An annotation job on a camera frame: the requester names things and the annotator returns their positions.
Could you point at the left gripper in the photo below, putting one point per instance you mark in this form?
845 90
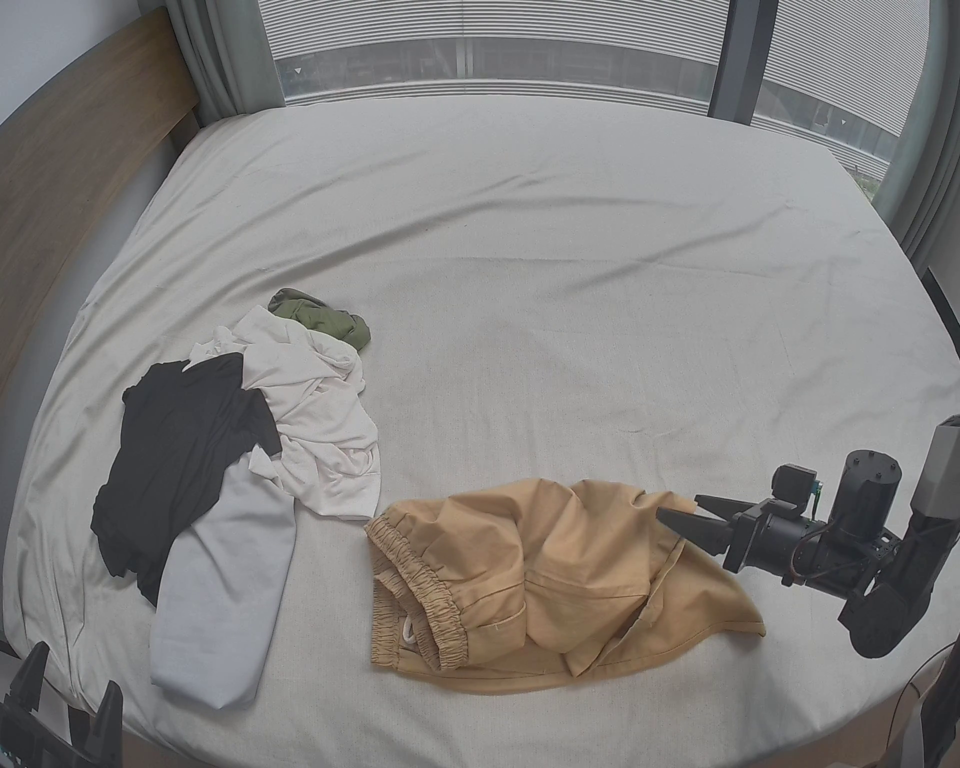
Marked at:
30 742

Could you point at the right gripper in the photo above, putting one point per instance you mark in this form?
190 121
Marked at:
772 544

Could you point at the bed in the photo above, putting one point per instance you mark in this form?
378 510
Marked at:
540 285

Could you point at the tan shorts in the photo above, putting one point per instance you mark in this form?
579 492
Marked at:
562 570

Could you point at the light grey garment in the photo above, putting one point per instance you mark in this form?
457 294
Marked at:
225 585

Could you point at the black T-shirt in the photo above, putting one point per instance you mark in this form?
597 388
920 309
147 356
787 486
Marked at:
180 450

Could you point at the white garment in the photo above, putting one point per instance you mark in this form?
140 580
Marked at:
322 427

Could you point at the blue-green curtain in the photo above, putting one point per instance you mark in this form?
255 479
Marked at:
926 172
217 52

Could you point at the green garment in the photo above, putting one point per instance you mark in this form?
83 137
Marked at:
322 316

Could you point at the window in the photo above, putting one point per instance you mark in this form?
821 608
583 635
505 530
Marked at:
525 37

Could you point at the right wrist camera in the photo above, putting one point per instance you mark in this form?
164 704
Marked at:
795 486

